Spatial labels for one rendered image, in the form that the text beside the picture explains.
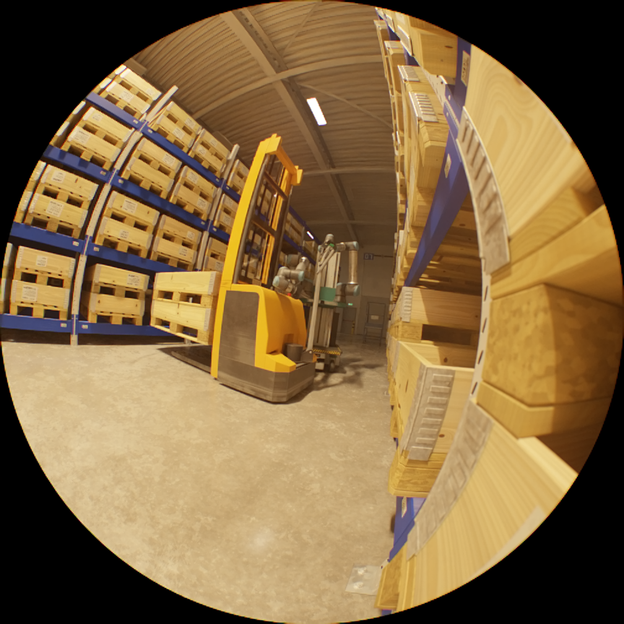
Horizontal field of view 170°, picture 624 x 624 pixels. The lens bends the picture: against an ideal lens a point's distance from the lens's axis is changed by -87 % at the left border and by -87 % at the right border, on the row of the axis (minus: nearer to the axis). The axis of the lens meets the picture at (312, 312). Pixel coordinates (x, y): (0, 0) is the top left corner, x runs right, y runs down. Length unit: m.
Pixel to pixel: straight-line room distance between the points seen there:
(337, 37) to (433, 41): 6.81
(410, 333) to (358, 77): 7.49
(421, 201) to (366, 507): 1.21
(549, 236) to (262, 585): 0.78
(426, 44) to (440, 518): 0.68
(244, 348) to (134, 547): 1.49
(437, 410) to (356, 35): 7.36
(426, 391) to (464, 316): 1.02
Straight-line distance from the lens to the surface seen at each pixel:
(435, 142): 0.68
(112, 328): 3.04
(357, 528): 0.85
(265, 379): 1.61
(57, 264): 2.89
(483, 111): 0.27
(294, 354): 1.83
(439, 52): 0.54
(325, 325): 3.08
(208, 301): 2.01
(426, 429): 0.48
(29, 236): 2.96
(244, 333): 1.69
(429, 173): 0.91
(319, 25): 7.26
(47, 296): 2.89
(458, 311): 1.41
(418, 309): 1.35
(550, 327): 0.16
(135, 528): 0.83
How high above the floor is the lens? 0.68
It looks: 2 degrees up
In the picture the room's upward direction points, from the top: 8 degrees clockwise
